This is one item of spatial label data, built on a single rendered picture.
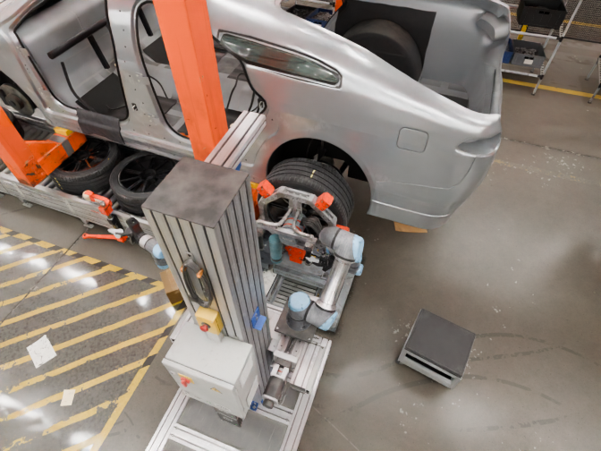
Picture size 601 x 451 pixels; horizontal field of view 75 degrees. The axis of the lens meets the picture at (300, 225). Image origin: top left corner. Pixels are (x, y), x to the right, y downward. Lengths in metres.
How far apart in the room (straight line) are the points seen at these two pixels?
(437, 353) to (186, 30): 2.39
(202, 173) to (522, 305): 3.02
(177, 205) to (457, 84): 3.36
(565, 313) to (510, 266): 0.55
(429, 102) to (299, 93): 0.75
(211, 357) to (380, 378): 1.60
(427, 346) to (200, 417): 1.55
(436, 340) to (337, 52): 1.96
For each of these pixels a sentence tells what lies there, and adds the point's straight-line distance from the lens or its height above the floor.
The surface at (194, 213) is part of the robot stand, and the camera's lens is 1.21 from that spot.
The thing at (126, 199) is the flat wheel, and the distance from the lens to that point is 3.63.
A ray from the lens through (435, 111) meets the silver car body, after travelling 2.34.
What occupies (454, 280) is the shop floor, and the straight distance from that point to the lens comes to 3.67.
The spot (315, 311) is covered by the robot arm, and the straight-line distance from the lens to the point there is 2.10.
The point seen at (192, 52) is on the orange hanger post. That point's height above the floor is 2.05.
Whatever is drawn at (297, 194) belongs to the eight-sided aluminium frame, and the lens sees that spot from 2.52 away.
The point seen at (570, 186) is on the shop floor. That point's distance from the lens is 5.01.
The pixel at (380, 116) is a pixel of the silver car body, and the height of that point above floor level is 1.57.
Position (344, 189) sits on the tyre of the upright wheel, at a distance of 2.63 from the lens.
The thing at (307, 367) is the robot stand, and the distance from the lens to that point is 2.31.
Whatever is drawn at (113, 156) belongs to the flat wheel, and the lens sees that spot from 4.08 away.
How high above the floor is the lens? 2.91
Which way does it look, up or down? 50 degrees down
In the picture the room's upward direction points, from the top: straight up
